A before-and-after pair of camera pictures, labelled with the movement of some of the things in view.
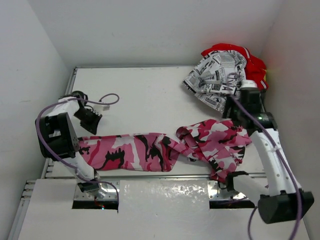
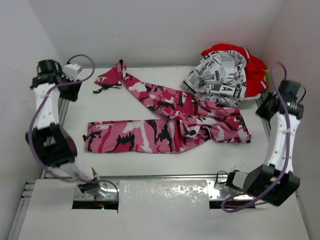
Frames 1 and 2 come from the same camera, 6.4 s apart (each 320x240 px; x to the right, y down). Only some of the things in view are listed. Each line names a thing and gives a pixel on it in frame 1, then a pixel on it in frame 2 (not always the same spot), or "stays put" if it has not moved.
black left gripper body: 88,118 to 69,92
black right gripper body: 232,110 to 262,111
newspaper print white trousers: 216,76 stays put
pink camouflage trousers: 219,143 to 195,121
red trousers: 255,68 stays put
